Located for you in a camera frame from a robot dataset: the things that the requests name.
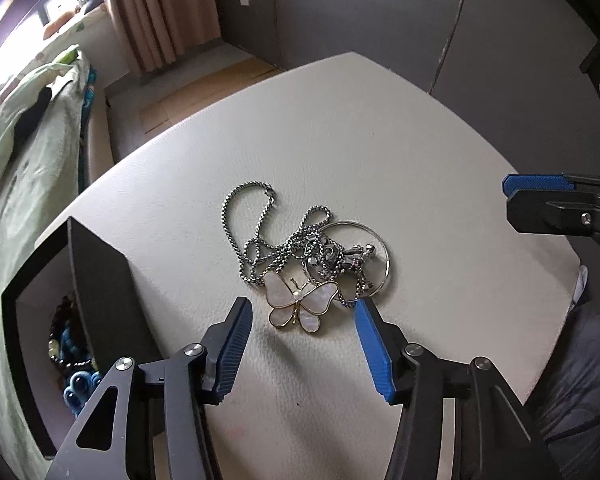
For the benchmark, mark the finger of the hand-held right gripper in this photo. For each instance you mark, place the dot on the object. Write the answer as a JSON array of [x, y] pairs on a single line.
[[540, 212], [535, 181]]

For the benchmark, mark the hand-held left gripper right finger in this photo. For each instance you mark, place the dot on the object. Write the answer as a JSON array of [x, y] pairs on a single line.
[[375, 350]]

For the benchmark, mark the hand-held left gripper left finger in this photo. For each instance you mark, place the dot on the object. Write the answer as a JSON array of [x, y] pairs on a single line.
[[232, 350]]

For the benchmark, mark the black jewelry box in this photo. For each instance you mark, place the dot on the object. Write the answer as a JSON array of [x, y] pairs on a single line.
[[100, 280]]

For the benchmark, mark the thin silver bangle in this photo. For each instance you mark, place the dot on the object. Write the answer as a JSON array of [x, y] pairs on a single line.
[[390, 262]]

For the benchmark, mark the silver bear charm pendant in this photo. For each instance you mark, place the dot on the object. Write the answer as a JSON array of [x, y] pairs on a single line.
[[362, 255]]

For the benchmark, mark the white small table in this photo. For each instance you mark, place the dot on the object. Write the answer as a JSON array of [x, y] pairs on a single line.
[[380, 135]]

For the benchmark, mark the person's right leg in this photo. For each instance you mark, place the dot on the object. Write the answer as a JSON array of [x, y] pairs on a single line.
[[580, 385]]

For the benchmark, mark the green bedsheet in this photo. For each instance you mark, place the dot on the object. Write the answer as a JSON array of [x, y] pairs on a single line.
[[15, 270]]

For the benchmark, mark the light green duvet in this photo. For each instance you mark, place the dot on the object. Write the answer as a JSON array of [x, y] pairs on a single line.
[[20, 120]]

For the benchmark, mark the bright green item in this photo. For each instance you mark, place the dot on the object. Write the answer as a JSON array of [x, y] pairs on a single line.
[[67, 55]]

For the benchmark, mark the pink curtain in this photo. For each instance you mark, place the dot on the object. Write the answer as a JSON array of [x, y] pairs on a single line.
[[150, 10]]

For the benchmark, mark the printed window seat cushion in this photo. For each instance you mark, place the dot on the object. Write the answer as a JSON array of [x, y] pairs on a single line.
[[80, 27]]

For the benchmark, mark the orange plush toy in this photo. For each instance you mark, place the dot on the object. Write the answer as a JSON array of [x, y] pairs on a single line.
[[60, 22]]

